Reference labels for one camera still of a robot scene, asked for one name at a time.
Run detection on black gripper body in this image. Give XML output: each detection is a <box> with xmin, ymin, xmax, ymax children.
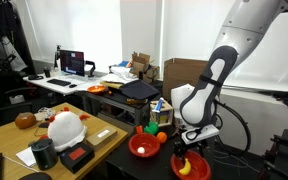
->
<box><xmin>173</xmin><ymin>139</ymin><xmax>208</xmax><ymax>153</ymax></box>

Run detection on yellow toy banana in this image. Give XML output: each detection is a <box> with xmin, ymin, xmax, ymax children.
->
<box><xmin>178</xmin><ymin>158</ymin><xmax>192</xmax><ymax>176</ymax></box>

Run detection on red plastic bowl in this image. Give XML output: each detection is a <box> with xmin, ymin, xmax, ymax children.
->
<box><xmin>170</xmin><ymin>149</ymin><xmax>212</xmax><ymax>180</ymax></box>
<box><xmin>127</xmin><ymin>132</ymin><xmax>161</xmax><ymax>158</ymax></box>

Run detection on orange toy basketball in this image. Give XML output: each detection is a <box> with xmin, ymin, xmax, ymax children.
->
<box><xmin>156</xmin><ymin>131</ymin><xmax>168</xmax><ymax>144</ymax></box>

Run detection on green plastic toy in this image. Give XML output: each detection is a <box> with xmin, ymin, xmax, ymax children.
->
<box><xmin>143</xmin><ymin>121</ymin><xmax>160</xmax><ymax>136</ymax></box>

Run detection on orange bowl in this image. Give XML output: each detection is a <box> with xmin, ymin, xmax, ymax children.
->
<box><xmin>86</xmin><ymin>84</ymin><xmax>109</xmax><ymax>95</ymax></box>

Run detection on white plush chicken toy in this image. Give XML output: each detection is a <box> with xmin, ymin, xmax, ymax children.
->
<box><xmin>38</xmin><ymin>106</ymin><xmax>91</xmax><ymax>153</ymax></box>

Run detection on brown toy football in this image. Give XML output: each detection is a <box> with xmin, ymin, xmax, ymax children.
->
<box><xmin>14</xmin><ymin>112</ymin><xmax>37</xmax><ymax>130</ymax></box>

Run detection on wooden shape sorter box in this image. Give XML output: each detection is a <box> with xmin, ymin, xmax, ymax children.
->
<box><xmin>149</xmin><ymin>99</ymin><xmax>174</xmax><ymax>128</ymax></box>

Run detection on blue and white tube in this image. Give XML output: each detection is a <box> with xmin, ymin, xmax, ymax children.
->
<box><xmin>152</xmin><ymin>97</ymin><xmax>165</xmax><ymax>113</ymax></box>

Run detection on large cardboard box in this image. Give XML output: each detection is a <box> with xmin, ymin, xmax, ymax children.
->
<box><xmin>162</xmin><ymin>57</ymin><xmax>209</xmax><ymax>101</ymax></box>

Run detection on small brown cardboard box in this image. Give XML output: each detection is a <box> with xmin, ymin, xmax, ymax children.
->
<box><xmin>84</xmin><ymin>125</ymin><xmax>118</xmax><ymax>151</ymax></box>

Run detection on black metal bench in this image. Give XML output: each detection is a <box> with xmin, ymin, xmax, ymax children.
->
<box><xmin>75</xmin><ymin>89</ymin><xmax>152</xmax><ymax>127</ymax></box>

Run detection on black clamp stand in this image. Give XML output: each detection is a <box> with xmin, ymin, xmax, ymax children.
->
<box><xmin>259</xmin><ymin>129</ymin><xmax>288</xmax><ymax>180</ymax></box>

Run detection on small open cardboard box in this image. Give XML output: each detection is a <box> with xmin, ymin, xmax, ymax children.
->
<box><xmin>129</xmin><ymin>51</ymin><xmax>161</xmax><ymax>84</ymax></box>

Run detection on tan flat package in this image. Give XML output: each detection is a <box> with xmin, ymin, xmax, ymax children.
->
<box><xmin>99</xmin><ymin>80</ymin><xmax>123</xmax><ymax>90</ymax></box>

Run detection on white plastic bag pile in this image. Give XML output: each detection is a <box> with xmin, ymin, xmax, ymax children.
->
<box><xmin>98</xmin><ymin>65</ymin><xmax>139</xmax><ymax>85</ymax></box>

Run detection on black box with red label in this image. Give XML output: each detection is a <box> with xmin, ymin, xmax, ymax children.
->
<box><xmin>58</xmin><ymin>142</ymin><xmax>95</xmax><ymax>175</ymax></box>

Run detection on blue pack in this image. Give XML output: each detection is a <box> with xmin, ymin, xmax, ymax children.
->
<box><xmin>118</xmin><ymin>60</ymin><xmax>132</xmax><ymax>68</ymax></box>

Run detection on white desk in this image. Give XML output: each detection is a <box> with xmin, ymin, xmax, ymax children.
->
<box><xmin>22</xmin><ymin>71</ymin><xmax>105</xmax><ymax>98</ymax></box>

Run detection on black cylinder speaker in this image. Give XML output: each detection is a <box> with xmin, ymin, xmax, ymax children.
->
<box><xmin>29</xmin><ymin>138</ymin><xmax>59</xmax><ymax>171</ymax></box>

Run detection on clear plastic container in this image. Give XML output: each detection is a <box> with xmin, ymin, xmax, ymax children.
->
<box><xmin>37</xmin><ymin>107</ymin><xmax>57</xmax><ymax>121</ymax></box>

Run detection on computer monitor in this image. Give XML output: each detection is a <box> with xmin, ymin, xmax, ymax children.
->
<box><xmin>59</xmin><ymin>49</ymin><xmax>86</xmax><ymax>78</ymax></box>

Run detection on white paper sheet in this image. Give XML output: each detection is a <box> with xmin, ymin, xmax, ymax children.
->
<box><xmin>15</xmin><ymin>146</ymin><xmax>38</xmax><ymax>168</ymax></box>

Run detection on black cup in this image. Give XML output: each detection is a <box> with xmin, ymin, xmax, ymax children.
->
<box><xmin>43</xmin><ymin>66</ymin><xmax>52</xmax><ymax>79</ymax></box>

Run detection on black tripod stand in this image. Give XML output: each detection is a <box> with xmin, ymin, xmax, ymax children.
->
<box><xmin>53</xmin><ymin>44</ymin><xmax>62</xmax><ymax>71</ymax></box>

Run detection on black pouch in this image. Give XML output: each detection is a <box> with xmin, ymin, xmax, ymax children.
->
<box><xmin>27</xmin><ymin>74</ymin><xmax>45</xmax><ymax>81</ymax></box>

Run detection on white container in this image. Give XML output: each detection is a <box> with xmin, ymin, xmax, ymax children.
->
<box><xmin>8</xmin><ymin>94</ymin><xmax>26</xmax><ymax>105</ymax></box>

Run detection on wooden table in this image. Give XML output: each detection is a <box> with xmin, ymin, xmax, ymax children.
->
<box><xmin>0</xmin><ymin>102</ymin><xmax>129</xmax><ymax>180</ymax></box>

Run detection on black office chair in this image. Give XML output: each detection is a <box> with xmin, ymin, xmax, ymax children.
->
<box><xmin>0</xmin><ymin>84</ymin><xmax>35</xmax><ymax>133</ymax></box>

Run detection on dark hanging jackets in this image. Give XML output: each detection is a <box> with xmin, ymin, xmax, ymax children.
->
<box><xmin>0</xmin><ymin>0</ymin><xmax>37</xmax><ymax>76</ymax></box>

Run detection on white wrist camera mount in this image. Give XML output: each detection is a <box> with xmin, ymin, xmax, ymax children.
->
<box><xmin>180</xmin><ymin>124</ymin><xmax>220</xmax><ymax>145</ymax></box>

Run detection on white floor cable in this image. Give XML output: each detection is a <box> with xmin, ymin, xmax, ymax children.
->
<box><xmin>213</xmin><ymin>149</ymin><xmax>252</xmax><ymax>172</ymax></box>

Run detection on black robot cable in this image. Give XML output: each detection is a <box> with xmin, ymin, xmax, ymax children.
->
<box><xmin>213</xmin><ymin>99</ymin><xmax>252</xmax><ymax>158</ymax></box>

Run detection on white desk cable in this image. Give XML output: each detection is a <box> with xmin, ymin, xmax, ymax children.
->
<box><xmin>2</xmin><ymin>155</ymin><xmax>39</xmax><ymax>173</ymax></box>

